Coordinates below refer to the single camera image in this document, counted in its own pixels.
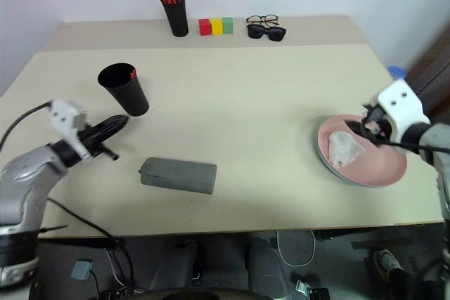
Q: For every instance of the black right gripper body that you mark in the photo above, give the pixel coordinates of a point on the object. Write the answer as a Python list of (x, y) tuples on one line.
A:
[(381, 131)]

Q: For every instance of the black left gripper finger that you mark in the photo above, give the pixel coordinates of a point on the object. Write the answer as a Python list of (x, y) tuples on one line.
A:
[(112, 121), (109, 134)]

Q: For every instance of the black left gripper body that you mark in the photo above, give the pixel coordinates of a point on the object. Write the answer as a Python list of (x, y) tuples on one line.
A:
[(91, 147)]

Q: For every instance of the white cloth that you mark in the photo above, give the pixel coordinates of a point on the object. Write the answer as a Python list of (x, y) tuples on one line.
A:
[(342, 149)]

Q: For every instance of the pink plate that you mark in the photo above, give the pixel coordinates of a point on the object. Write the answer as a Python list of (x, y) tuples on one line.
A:
[(372, 166)]

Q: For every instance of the grey glasses case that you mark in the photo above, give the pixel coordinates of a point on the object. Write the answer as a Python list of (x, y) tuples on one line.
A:
[(179, 175)]

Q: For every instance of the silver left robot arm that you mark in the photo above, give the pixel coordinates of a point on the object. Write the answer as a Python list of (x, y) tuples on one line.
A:
[(24, 180)]

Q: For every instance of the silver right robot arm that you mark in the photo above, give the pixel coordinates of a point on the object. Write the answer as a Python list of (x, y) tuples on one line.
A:
[(439, 138)]

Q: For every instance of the wide black plastic cup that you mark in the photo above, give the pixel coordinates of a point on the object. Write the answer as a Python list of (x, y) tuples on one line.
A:
[(128, 98)]

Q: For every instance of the brown-framed clear glasses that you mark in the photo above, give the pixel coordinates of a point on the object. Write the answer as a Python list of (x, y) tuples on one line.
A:
[(272, 18)]

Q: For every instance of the blue round container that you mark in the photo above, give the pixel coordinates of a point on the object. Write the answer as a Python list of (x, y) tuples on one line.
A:
[(397, 71)]

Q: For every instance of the blue plate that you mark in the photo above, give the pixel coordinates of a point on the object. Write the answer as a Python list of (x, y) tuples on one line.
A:
[(328, 166)]

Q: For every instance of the dark brown wooden panel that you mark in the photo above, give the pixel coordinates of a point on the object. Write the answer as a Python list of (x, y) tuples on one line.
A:
[(432, 82)]

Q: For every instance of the black sunglasses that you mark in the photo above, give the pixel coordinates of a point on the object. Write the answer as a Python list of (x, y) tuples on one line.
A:
[(276, 33)]

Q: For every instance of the tall black pen holder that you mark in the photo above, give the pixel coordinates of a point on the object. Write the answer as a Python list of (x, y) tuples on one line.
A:
[(176, 19)]

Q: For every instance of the grey blue power adapter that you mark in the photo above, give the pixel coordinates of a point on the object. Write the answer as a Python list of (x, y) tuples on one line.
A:
[(81, 269)]

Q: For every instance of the red block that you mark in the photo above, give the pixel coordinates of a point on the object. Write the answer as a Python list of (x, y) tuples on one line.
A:
[(204, 27)]

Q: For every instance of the grey and white shoe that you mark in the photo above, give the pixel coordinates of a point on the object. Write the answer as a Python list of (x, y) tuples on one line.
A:
[(386, 263)]

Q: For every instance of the yellow block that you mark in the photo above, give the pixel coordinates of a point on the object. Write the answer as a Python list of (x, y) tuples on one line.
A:
[(216, 27)]

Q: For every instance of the green block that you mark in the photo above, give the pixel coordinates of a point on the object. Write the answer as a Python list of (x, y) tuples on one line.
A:
[(228, 25)]

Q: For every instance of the silver and black connector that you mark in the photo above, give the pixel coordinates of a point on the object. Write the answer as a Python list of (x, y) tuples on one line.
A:
[(309, 289)]

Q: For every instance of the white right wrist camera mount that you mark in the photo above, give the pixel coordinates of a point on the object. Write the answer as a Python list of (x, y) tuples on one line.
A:
[(404, 107)]

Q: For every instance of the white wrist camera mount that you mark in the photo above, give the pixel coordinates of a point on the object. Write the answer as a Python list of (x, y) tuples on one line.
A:
[(67, 117), (404, 107)]

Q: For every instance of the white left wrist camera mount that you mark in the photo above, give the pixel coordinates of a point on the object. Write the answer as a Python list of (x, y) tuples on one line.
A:
[(67, 117)]

